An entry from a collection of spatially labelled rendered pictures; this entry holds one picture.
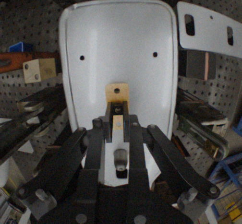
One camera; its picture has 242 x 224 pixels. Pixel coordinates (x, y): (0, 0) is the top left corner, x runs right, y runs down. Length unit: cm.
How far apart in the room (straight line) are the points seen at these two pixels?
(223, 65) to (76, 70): 69
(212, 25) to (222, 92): 52
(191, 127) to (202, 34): 19
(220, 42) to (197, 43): 7
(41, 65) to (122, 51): 13
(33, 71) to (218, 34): 35
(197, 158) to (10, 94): 124
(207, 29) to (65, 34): 28
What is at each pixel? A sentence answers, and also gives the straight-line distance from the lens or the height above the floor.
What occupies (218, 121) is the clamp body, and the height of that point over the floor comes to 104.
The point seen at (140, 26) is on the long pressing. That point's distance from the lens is 23.
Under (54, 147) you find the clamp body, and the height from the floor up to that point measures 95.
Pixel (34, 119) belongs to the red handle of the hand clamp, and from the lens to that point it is 22.
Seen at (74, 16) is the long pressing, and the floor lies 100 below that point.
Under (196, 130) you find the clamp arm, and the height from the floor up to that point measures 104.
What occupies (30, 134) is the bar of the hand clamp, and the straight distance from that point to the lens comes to 21.
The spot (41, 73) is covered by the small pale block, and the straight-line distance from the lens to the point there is 20.
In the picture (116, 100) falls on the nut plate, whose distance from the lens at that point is 21.
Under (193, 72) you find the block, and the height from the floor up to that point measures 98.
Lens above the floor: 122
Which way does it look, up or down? 70 degrees down
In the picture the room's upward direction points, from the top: 179 degrees counter-clockwise
